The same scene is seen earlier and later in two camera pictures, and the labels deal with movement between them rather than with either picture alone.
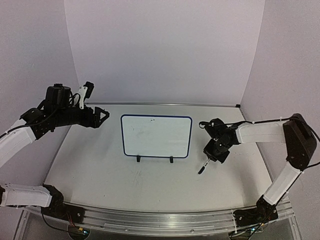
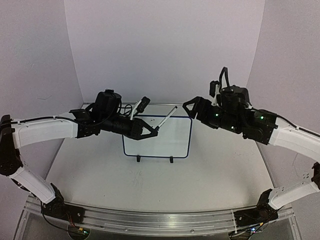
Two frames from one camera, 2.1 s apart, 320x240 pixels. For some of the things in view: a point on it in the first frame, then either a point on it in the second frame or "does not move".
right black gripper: x=212 y=153 to x=203 y=109
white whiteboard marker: x=207 y=163 to x=168 y=116
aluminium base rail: x=173 y=223 does not move
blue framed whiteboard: x=156 y=135 does not move
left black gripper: x=95 y=122 to x=137 y=126
